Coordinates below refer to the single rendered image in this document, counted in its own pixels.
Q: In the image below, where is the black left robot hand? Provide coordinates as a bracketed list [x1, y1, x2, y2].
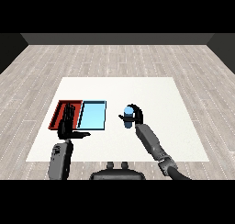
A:
[57, 103, 92, 140]

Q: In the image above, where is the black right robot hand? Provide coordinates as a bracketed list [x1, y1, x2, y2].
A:
[117, 103, 145, 126]

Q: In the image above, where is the small blue can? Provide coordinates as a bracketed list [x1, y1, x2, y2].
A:
[123, 106, 135, 129]

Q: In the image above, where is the red shallow open box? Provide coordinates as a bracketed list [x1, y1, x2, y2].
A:
[48, 99, 84, 131]

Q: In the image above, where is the light blue shallow open box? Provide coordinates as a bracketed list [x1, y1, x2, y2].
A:
[75, 100, 107, 131]

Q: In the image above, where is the dark grey robot body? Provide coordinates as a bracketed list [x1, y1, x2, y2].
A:
[89, 161, 147, 181]

